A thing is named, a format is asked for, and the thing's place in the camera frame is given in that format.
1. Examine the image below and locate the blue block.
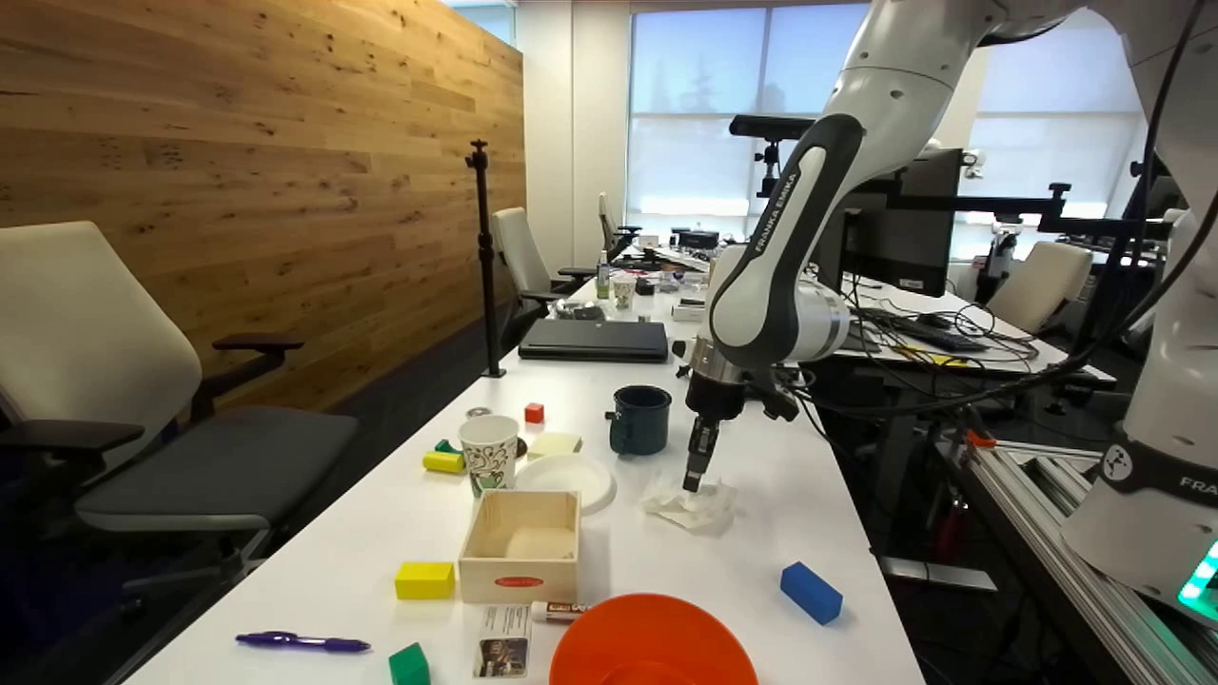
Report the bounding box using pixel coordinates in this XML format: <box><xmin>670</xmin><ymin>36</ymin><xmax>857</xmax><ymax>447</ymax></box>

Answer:
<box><xmin>775</xmin><ymin>559</ymin><xmax>845</xmax><ymax>627</ymax></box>

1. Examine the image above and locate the white grey office chair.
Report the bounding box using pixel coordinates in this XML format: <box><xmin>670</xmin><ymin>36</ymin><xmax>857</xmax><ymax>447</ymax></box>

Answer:
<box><xmin>0</xmin><ymin>222</ymin><xmax>360</xmax><ymax>603</ymax></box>

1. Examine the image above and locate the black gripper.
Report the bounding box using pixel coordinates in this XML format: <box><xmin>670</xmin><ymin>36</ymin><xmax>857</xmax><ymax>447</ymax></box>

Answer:
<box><xmin>681</xmin><ymin>336</ymin><xmax>763</xmax><ymax>495</ymax></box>

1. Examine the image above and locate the black computer monitor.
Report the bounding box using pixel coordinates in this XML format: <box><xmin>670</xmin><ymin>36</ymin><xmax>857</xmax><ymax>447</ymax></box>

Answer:
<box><xmin>838</xmin><ymin>145</ymin><xmax>966</xmax><ymax>299</ymax></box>

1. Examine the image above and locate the black closed laptop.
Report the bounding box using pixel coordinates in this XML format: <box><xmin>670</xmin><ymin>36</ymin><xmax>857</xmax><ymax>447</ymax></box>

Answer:
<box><xmin>513</xmin><ymin>317</ymin><xmax>675</xmax><ymax>367</ymax></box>

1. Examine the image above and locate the pale yellow sticky pad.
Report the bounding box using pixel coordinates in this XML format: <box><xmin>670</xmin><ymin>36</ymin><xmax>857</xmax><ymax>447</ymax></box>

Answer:
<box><xmin>525</xmin><ymin>430</ymin><xmax>587</xmax><ymax>459</ymax></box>

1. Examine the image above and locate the printed paper cup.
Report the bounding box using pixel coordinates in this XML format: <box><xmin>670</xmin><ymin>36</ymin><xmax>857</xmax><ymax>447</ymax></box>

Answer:
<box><xmin>458</xmin><ymin>410</ymin><xmax>525</xmax><ymax>501</ymax></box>

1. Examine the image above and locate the white tissue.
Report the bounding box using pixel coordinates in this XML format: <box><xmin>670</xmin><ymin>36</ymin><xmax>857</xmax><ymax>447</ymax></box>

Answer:
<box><xmin>638</xmin><ymin>478</ymin><xmax>737</xmax><ymax>535</ymax></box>

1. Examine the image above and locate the orange plastic bowl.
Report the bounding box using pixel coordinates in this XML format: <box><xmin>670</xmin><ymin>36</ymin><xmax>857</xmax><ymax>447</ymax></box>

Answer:
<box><xmin>549</xmin><ymin>591</ymin><xmax>761</xmax><ymax>685</ymax></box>

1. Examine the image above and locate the black tripod pole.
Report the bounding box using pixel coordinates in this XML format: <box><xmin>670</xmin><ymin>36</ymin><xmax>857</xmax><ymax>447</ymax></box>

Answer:
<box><xmin>460</xmin><ymin>136</ymin><xmax>510</xmax><ymax>382</ymax></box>

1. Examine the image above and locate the black keyboard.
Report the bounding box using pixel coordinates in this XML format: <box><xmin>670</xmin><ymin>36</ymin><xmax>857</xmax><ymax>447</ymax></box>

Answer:
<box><xmin>851</xmin><ymin>299</ymin><xmax>994</xmax><ymax>358</ymax></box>

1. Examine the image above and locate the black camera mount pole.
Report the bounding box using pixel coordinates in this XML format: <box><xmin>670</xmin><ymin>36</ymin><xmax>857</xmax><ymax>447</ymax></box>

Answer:
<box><xmin>1059</xmin><ymin>150</ymin><xmax>1192</xmax><ymax>382</ymax></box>

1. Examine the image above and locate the aluminium rail frame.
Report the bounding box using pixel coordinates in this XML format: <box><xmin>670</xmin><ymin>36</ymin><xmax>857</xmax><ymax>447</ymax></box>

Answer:
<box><xmin>954</xmin><ymin>443</ymin><xmax>1218</xmax><ymax>685</ymax></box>

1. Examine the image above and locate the small photo card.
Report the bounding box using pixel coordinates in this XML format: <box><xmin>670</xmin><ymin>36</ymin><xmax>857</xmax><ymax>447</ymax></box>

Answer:
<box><xmin>470</xmin><ymin>606</ymin><xmax>534</xmax><ymax>681</ymax></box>

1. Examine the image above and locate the black camera on stand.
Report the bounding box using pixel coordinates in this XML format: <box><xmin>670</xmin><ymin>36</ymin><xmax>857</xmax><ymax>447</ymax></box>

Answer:
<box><xmin>725</xmin><ymin>112</ymin><xmax>819</xmax><ymax>207</ymax></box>

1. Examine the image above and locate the light wooden box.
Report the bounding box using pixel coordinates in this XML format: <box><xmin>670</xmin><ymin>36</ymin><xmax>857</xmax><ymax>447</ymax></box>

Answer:
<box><xmin>458</xmin><ymin>487</ymin><xmax>587</xmax><ymax>608</ymax></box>

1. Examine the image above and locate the purple pen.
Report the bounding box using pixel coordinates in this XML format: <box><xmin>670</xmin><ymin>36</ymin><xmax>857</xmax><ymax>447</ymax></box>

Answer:
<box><xmin>231</xmin><ymin>627</ymin><xmax>374</xmax><ymax>658</ymax></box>

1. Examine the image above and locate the dark green speckled mug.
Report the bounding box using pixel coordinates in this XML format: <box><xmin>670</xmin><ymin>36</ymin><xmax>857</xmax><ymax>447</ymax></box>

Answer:
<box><xmin>602</xmin><ymin>386</ymin><xmax>676</xmax><ymax>459</ymax></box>

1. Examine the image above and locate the white round plate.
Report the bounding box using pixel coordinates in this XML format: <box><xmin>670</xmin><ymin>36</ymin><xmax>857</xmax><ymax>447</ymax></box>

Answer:
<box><xmin>510</xmin><ymin>453</ymin><xmax>619</xmax><ymax>515</ymax></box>

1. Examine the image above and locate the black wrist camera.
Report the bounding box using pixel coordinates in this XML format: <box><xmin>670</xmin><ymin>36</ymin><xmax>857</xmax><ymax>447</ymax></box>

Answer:
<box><xmin>744</xmin><ymin>367</ymin><xmax>808</xmax><ymax>426</ymax></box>

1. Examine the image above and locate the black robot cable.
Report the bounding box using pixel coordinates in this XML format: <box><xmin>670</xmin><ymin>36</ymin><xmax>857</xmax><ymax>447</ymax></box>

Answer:
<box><xmin>936</xmin><ymin>0</ymin><xmax>1210</xmax><ymax>410</ymax></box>

